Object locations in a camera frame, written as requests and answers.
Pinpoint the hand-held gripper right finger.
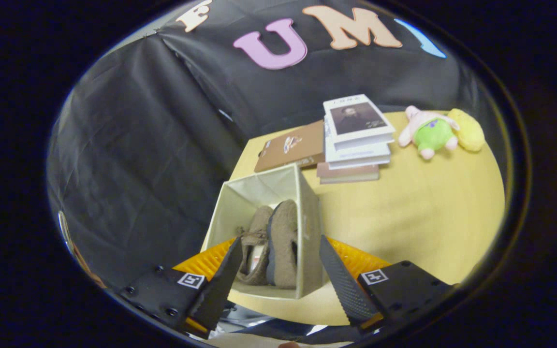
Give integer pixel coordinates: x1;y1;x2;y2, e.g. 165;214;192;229
318;235;453;332

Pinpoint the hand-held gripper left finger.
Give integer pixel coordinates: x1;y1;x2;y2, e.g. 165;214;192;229
117;237;244;339

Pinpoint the brown fuzzy shoe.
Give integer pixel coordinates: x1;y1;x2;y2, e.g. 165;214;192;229
235;205;274;286
265;200;299;290

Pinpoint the grey fabric storage box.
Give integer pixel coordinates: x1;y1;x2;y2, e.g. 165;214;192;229
201;163;330;300

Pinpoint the brown flat book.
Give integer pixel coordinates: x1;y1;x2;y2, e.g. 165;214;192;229
254;120;326;173

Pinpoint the smartphone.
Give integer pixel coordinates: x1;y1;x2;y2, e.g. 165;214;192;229
58;210;81;261

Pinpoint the green and pink plush toy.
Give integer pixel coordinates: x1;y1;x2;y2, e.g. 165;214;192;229
398;105;460;160

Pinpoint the yellow plush toy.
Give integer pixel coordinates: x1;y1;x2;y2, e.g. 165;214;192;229
448;108;485;153

